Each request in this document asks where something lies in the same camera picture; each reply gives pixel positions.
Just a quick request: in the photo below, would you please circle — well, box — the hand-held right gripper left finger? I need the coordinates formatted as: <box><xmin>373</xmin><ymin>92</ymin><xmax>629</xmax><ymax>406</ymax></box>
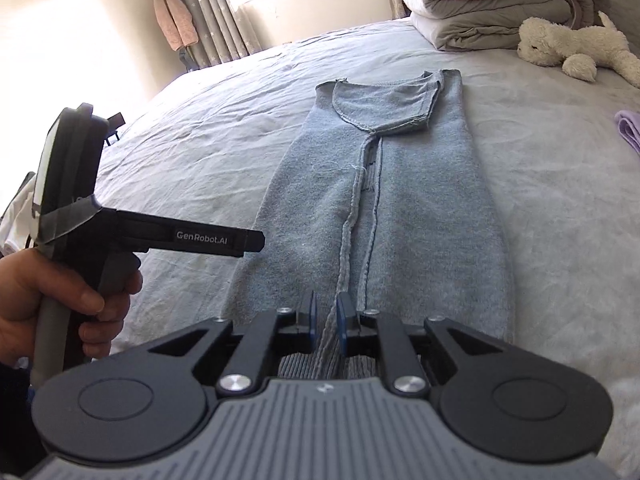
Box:
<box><xmin>147</xmin><ymin>290</ymin><xmax>318</xmax><ymax>397</ymax></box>

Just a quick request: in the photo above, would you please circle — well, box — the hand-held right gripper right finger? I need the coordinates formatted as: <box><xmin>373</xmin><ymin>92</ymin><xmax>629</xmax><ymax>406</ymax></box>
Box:
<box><xmin>335</xmin><ymin>291</ymin><xmax>501</xmax><ymax>397</ymax></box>

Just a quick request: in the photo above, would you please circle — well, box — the grey knit short-sleeve sweater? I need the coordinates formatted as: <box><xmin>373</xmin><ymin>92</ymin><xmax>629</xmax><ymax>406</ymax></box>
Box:
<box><xmin>232</xmin><ymin>69</ymin><xmax>516</xmax><ymax>381</ymax></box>

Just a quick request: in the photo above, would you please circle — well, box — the person's left hand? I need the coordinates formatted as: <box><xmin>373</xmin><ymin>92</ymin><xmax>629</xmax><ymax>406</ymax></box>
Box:
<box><xmin>0</xmin><ymin>247</ymin><xmax>143</xmax><ymax>366</ymax></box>

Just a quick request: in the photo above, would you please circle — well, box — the white cloth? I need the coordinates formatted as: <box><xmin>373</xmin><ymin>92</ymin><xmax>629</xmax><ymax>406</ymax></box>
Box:
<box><xmin>0</xmin><ymin>172</ymin><xmax>38</xmax><ymax>253</ymax></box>

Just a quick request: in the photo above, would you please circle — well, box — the dark floor stand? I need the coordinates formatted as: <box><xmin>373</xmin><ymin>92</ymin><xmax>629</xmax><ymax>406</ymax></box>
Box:
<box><xmin>176</xmin><ymin>47</ymin><xmax>200</xmax><ymax>73</ymax></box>

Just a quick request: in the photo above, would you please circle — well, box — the pink hanging jacket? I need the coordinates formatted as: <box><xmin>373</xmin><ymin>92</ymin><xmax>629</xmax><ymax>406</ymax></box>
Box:
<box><xmin>152</xmin><ymin>0</ymin><xmax>199</xmax><ymax>52</ymax></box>

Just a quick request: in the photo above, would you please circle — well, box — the person's dark blue clothing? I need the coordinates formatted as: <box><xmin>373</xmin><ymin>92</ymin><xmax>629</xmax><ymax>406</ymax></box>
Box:
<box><xmin>0</xmin><ymin>360</ymin><xmax>36</xmax><ymax>480</ymax></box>

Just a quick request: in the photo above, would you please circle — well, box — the folded grey pink quilt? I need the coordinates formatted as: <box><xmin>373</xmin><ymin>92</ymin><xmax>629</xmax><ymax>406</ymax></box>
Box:
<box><xmin>400</xmin><ymin>0</ymin><xmax>596</xmax><ymax>52</ymax></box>

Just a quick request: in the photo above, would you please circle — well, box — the folded purple garment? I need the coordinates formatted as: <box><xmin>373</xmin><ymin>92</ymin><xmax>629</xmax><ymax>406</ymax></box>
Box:
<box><xmin>614</xmin><ymin>109</ymin><xmax>640</xmax><ymax>153</ymax></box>

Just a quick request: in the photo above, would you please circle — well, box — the white plush dog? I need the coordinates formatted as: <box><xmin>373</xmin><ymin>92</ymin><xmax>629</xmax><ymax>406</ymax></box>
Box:
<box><xmin>516</xmin><ymin>10</ymin><xmax>640</xmax><ymax>90</ymax></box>

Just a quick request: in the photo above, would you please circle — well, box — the black rectangular bracket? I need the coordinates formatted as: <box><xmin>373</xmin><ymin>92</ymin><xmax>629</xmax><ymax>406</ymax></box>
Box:
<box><xmin>105</xmin><ymin>111</ymin><xmax>127</xmax><ymax>147</ymax></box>

